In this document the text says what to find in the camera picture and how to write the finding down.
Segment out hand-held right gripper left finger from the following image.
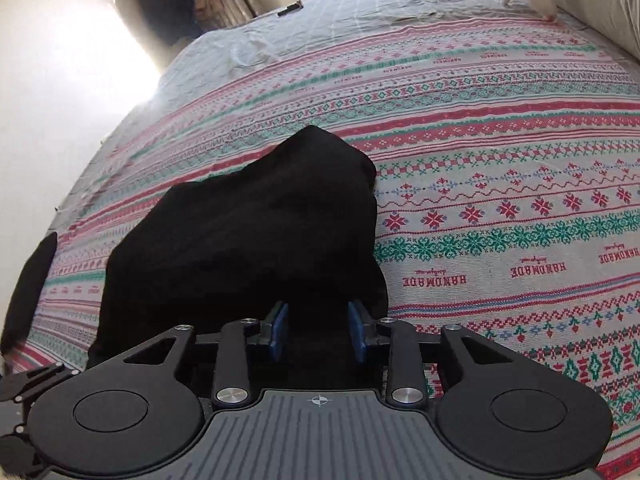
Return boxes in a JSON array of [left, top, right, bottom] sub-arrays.
[[122, 301, 291, 407]]

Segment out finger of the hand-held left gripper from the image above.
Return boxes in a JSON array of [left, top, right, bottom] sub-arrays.
[[0, 366, 82, 404]]

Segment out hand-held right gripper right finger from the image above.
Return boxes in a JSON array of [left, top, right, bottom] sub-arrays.
[[346, 300, 516, 405]]

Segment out black pants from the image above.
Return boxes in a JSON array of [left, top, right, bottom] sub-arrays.
[[86, 125, 391, 378]]

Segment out patterned printed blanket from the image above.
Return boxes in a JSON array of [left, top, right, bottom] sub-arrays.
[[22, 10, 640, 480]]

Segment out dark hanging clothing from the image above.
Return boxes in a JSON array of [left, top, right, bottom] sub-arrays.
[[131, 0, 203, 47]]

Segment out grey rolled quilt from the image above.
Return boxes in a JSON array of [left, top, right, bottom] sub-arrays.
[[520, 0, 640, 63]]

